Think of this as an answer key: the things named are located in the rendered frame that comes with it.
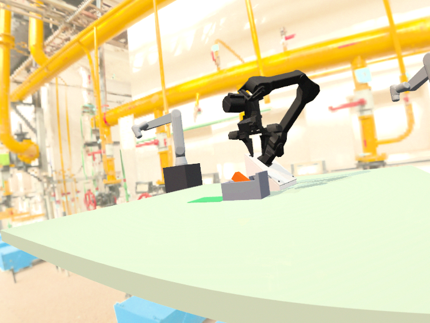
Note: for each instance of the orange block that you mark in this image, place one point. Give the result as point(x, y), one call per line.
point(239, 177)

